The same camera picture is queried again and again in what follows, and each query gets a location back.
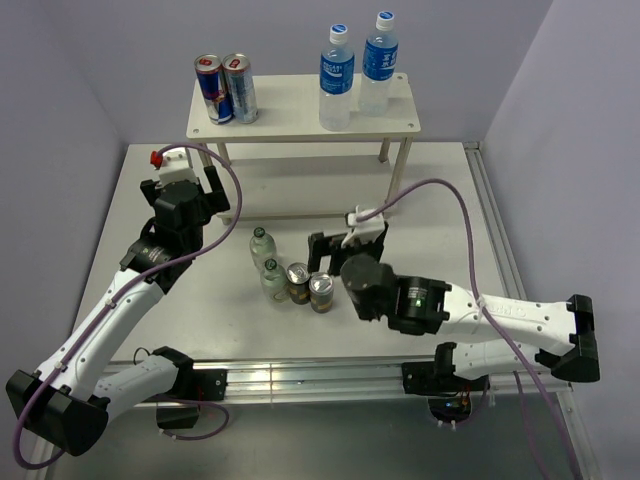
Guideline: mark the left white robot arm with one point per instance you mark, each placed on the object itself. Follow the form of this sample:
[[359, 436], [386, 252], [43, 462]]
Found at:
[[66, 400]]

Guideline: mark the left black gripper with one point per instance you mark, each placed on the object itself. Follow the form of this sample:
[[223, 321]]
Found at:
[[219, 200]]

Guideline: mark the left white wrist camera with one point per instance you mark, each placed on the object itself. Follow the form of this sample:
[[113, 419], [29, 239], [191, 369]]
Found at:
[[174, 165]]

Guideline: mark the water bottle blue label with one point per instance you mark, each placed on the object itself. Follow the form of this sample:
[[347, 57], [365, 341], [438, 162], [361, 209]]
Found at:
[[378, 66]]

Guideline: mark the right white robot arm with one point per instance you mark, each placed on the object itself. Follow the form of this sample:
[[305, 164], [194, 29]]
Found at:
[[480, 336]]

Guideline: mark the sports drink bottle blue label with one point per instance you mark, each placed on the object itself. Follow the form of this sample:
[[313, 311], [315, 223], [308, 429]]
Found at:
[[336, 79]]

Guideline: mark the silver blue energy can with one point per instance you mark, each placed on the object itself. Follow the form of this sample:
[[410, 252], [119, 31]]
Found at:
[[237, 68]]

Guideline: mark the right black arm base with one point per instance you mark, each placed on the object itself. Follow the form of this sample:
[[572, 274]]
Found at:
[[452, 401]]

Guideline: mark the black gold coffee can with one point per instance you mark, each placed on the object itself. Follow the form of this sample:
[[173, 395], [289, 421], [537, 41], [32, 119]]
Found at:
[[298, 278], [321, 287]]

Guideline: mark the clear glass bottle green cap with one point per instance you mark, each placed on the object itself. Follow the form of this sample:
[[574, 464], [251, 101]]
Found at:
[[262, 247], [274, 281]]

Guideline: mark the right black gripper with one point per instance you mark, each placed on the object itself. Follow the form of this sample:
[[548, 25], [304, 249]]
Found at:
[[321, 244]]

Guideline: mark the white two-tier shelf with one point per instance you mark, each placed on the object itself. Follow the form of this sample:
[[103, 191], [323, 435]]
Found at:
[[288, 165]]

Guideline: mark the blue red energy can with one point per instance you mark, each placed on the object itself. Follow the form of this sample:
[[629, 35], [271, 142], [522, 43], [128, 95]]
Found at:
[[212, 83]]

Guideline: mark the aluminium frame rail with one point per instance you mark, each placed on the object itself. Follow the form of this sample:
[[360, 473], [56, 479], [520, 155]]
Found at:
[[218, 315]]

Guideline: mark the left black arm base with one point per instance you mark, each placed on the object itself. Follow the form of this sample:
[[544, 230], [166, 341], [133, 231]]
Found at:
[[181, 408]]

